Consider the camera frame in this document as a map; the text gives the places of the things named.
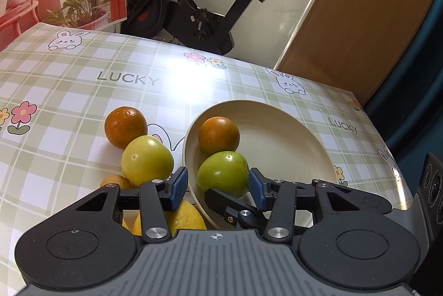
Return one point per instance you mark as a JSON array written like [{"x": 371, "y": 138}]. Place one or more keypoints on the orange tangerine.
[{"x": 116, "y": 181}]

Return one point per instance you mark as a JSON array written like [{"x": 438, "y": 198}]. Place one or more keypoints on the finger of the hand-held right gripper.
[{"x": 228, "y": 207}]

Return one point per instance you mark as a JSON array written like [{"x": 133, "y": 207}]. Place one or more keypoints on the brown wooden panel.
[{"x": 363, "y": 22}]

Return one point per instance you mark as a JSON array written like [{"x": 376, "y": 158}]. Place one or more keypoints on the pale green jujube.
[{"x": 145, "y": 159}]

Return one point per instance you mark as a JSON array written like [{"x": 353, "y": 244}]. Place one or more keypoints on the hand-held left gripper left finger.
[{"x": 179, "y": 187}]

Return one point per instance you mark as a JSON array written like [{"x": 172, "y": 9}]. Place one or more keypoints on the cream round plate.
[{"x": 277, "y": 143}]

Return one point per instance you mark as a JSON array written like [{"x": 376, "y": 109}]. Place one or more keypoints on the teal curtain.
[{"x": 425, "y": 91}]

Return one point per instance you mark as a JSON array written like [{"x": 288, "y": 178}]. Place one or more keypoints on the dark orange mandarin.
[
  {"x": 125, "y": 127},
  {"x": 218, "y": 135}
]

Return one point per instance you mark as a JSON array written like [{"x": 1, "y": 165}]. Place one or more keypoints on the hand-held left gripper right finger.
[{"x": 256, "y": 188}]

